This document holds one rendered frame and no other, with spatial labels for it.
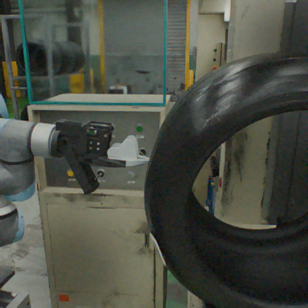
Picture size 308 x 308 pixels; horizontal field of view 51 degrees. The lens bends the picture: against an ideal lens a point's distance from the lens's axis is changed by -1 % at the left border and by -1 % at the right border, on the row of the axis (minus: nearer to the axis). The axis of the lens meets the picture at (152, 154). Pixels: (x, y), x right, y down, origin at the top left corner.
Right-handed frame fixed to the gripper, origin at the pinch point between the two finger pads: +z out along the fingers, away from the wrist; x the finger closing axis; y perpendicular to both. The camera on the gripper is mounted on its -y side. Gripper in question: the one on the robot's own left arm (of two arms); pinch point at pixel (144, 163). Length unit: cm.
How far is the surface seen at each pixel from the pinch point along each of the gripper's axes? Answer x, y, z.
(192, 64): 930, 2, 23
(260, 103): -12.2, 17.5, 19.3
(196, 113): -10.1, 14.1, 9.2
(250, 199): 27.1, -16.2, 31.5
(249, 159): 26.9, -3.5, 28.7
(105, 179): 60, -30, -21
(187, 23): 927, 114, -7
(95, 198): 55, -38, -24
